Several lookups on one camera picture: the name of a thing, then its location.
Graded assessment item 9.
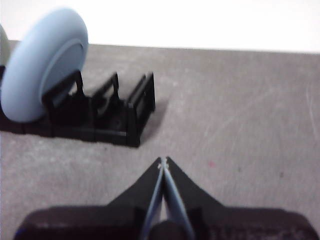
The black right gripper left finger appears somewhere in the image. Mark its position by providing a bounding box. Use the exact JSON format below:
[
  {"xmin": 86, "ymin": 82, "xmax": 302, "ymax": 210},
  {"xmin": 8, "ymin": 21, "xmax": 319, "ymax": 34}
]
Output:
[{"xmin": 107, "ymin": 156, "xmax": 165, "ymax": 240}]

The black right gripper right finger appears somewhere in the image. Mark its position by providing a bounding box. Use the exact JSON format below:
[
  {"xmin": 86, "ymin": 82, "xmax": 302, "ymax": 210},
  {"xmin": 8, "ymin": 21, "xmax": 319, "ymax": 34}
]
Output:
[{"xmin": 163, "ymin": 156, "xmax": 224, "ymax": 240}]

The blue round plate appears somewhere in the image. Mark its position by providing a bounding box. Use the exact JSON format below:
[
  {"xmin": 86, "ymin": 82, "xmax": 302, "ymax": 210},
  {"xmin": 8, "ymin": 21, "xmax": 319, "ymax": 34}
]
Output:
[{"xmin": 1, "ymin": 6, "xmax": 90, "ymax": 123}]

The green round plate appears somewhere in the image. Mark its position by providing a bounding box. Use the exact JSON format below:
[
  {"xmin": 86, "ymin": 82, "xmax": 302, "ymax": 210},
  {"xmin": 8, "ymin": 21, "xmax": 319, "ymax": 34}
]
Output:
[{"xmin": 0, "ymin": 23, "xmax": 10, "ymax": 68}]

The black plastic plate rack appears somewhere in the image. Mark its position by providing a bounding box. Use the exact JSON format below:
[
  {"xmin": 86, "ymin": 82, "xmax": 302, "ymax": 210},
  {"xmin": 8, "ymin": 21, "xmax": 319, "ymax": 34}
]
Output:
[{"xmin": 0, "ymin": 65, "xmax": 156, "ymax": 148}]

